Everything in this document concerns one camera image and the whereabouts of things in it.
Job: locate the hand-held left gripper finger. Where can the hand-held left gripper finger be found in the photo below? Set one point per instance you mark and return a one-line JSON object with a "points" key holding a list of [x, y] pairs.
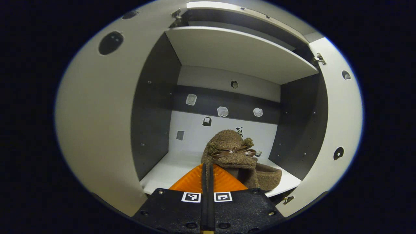
{"points": [[204, 208], [211, 208]]}

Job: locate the brown fuzzy shoe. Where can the brown fuzzy shoe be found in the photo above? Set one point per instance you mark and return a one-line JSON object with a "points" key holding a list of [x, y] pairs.
{"points": [[269, 177], [227, 139]]}

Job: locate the white cabinet door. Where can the white cabinet door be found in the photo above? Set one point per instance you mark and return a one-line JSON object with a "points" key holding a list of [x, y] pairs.
{"points": [[341, 123], [97, 113]]}

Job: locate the white shoe cabinet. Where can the white shoe cabinet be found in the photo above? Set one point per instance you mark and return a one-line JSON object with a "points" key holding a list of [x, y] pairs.
{"points": [[234, 55]]}

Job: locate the white cabinet drawer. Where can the white cabinet drawer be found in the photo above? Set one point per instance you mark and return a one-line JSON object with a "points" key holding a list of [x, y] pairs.
{"points": [[211, 5]]}

